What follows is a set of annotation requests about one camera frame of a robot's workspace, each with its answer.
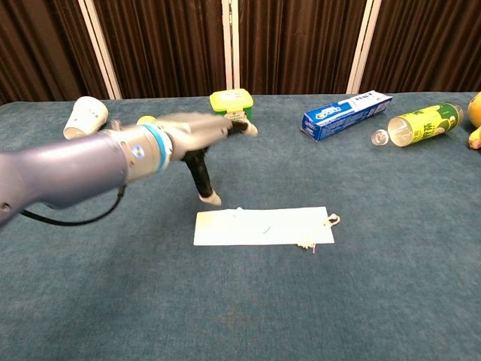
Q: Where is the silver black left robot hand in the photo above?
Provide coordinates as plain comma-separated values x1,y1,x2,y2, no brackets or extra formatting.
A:
157,111,259,207

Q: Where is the green tub with yellow lid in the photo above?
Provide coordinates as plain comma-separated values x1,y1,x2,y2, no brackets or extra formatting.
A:
209,88,255,123

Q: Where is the dark brown screen panel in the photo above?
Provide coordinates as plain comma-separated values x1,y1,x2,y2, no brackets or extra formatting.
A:
221,0,373,96
0,0,122,105
346,0,481,95
78,0,232,100

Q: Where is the white paper card with tassel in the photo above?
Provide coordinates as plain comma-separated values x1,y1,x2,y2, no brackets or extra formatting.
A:
192,205,342,253

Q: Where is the white paper cup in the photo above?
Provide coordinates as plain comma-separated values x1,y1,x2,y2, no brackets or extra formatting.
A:
62,96,110,141

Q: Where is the blue white toothpaste box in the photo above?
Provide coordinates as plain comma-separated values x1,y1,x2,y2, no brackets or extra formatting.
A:
300,89,394,143

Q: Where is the blue table cloth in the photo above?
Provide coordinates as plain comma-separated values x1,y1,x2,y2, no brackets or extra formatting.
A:
0,91,481,361

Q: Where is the clear bottle green yellow label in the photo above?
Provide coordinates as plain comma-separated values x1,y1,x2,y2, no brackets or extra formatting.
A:
371,102,464,148

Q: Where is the yellow fruit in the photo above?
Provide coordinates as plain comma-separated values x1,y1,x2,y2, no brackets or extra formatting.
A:
467,91,481,150

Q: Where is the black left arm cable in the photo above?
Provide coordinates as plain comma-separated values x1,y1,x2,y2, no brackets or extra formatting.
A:
20,184,127,227

